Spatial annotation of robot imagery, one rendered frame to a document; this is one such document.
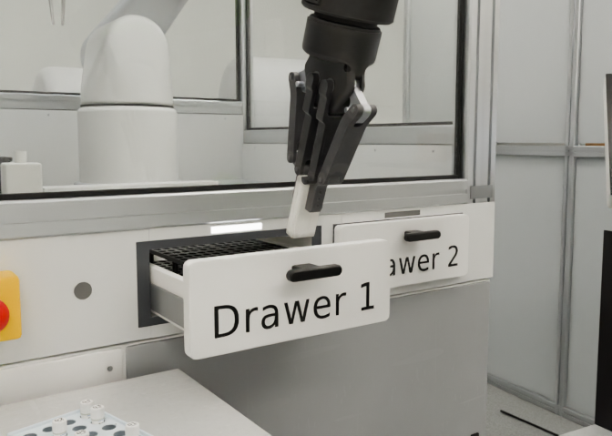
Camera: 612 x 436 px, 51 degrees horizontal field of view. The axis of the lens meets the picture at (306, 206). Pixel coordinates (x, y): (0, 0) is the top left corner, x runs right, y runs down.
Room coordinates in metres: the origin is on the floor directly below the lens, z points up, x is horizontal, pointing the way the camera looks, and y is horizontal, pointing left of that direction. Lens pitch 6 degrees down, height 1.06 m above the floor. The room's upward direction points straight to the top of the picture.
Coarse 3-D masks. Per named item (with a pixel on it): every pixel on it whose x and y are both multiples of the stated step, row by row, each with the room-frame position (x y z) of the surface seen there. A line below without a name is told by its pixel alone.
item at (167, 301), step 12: (264, 240) 1.06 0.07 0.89; (156, 276) 0.82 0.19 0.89; (168, 276) 0.78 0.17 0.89; (180, 276) 0.78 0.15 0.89; (156, 288) 0.81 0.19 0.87; (168, 288) 0.78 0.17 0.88; (180, 288) 0.75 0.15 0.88; (156, 300) 0.81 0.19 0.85; (168, 300) 0.78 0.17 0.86; (180, 300) 0.75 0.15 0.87; (156, 312) 0.82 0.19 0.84; (168, 312) 0.78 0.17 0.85; (180, 312) 0.75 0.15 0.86; (180, 324) 0.75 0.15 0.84
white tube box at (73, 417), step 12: (48, 420) 0.58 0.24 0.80; (72, 420) 0.59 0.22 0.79; (84, 420) 0.59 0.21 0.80; (108, 420) 0.59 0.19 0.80; (120, 420) 0.58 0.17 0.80; (12, 432) 0.56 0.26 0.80; (24, 432) 0.56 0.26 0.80; (36, 432) 0.56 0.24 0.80; (48, 432) 0.56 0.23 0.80; (72, 432) 0.56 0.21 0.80; (96, 432) 0.57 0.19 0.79; (108, 432) 0.56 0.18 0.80; (120, 432) 0.57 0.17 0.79; (144, 432) 0.56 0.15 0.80
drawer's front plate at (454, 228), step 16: (352, 224) 1.01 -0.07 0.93; (368, 224) 1.02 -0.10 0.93; (384, 224) 1.03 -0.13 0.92; (400, 224) 1.05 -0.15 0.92; (416, 224) 1.07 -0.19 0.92; (432, 224) 1.09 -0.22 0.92; (448, 224) 1.12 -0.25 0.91; (464, 224) 1.14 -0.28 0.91; (336, 240) 0.99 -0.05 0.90; (352, 240) 1.00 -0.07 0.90; (400, 240) 1.05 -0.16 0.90; (432, 240) 1.09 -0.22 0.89; (448, 240) 1.12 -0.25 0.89; (464, 240) 1.14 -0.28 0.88; (400, 256) 1.05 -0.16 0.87; (416, 256) 1.07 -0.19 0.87; (432, 256) 1.10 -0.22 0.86; (448, 256) 1.12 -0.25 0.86; (464, 256) 1.14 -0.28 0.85; (400, 272) 1.05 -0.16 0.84; (416, 272) 1.07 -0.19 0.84; (432, 272) 1.10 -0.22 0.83; (448, 272) 1.12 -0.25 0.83; (464, 272) 1.14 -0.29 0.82
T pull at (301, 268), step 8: (304, 264) 0.77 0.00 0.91; (312, 264) 0.77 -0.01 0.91; (336, 264) 0.76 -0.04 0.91; (288, 272) 0.73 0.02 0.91; (296, 272) 0.72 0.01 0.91; (304, 272) 0.73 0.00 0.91; (312, 272) 0.74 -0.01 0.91; (320, 272) 0.74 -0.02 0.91; (328, 272) 0.75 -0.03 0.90; (336, 272) 0.76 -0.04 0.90; (296, 280) 0.72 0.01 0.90
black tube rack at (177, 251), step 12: (240, 240) 1.02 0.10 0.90; (252, 240) 1.03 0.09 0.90; (156, 252) 0.92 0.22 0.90; (168, 252) 0.91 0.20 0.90; (180, 252) 0.91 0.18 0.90; (192, 252) 0.91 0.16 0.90; (204, 252) 0.92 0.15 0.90; (216, 252) 0.91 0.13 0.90; (228, 252) 0.92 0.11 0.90; (240, 252) 0.91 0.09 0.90; (156, 264) 0.98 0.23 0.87; (168, 264) 0.97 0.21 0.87; (180, 264) 0.85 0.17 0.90
